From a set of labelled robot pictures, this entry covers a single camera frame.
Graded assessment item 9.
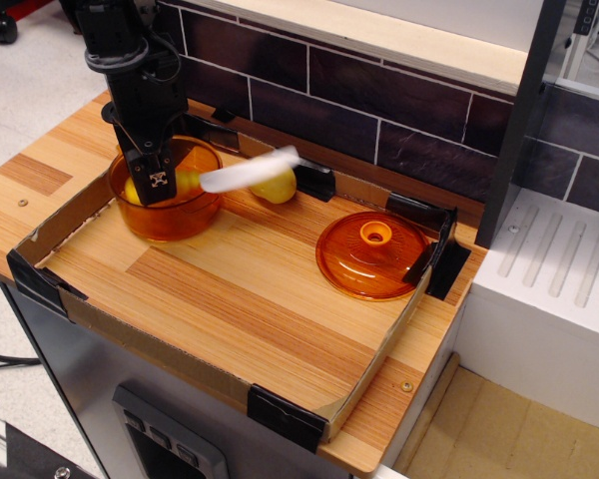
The cardboard fence with black tape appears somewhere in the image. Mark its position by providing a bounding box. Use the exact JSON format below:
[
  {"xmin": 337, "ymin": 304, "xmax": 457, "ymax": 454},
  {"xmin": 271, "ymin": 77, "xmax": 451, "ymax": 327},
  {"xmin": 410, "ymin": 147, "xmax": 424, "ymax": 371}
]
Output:
[{"xmin": 9, "ymin": 99, "xmax": 484, "ymax": 471}]

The black caster wheel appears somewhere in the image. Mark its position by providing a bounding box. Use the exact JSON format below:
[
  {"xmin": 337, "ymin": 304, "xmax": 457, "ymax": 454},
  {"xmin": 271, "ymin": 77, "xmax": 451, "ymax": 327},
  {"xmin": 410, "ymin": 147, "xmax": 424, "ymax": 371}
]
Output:
[{"xmin": 0, "ymin": 12, "xmax": 18, "ymax": 45}]

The dark grey vertical post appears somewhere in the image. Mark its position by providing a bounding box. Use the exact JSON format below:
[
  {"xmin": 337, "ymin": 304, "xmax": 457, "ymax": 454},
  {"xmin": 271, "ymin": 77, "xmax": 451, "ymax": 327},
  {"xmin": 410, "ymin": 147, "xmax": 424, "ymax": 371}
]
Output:
[{"xmin": 475, "ymin": 1, "xmax": 566, "ymax": 248}]

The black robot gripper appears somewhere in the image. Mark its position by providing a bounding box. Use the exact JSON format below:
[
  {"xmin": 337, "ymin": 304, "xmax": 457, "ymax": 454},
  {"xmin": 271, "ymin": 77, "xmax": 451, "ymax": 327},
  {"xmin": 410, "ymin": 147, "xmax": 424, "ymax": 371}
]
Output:
[{"xmin": 74, "ymin": 1, "xmax": 186, "ymax": 206}]

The black oven control panel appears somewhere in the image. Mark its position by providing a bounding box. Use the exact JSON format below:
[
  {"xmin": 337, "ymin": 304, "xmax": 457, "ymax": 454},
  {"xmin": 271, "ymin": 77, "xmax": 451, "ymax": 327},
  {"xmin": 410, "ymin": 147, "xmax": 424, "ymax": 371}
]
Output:
[{"xmin": 113, "ymin": 385, "xmax": 230, "ymax": 478}]

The orange transparent plastic pot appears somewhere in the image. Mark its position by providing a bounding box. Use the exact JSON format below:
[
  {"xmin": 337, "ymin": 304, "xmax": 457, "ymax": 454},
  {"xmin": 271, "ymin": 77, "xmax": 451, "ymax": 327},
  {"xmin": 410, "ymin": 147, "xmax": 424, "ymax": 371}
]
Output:
[{"xmin": 108, "ymin": 136, "xmax": 223, "ymax": 241}]

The yellow toy potato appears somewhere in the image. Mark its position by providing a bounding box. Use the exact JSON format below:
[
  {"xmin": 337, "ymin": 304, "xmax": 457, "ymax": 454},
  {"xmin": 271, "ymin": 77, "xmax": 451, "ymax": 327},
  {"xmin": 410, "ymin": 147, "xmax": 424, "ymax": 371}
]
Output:
[{"xmin": 250, "ymin": 168, "xmax": 297, "ymax": 205}]

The white toy sink drainboard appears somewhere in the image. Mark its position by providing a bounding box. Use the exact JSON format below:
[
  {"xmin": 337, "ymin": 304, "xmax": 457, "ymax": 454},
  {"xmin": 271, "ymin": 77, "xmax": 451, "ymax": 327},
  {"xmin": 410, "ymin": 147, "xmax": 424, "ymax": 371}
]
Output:
[{"xmin": 474, "ymin": 189, "xmax": 599, "ymax": 338}]

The yellow handled white toy knife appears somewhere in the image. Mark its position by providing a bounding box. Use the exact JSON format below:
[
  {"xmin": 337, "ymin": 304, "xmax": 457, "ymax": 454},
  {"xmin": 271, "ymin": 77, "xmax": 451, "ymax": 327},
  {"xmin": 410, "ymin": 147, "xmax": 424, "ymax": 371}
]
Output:
[{"xmin": 149, "ymin": 146, "xmax": 300, "ymax": 208}]

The orange transparent pot lid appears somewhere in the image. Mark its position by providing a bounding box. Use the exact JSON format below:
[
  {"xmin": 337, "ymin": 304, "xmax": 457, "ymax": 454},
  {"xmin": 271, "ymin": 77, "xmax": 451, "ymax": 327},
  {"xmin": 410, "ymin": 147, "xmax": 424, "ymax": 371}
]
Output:
[{"xmin": 315, "ymin": 212, "xmax": 431, "ymax": 300}]

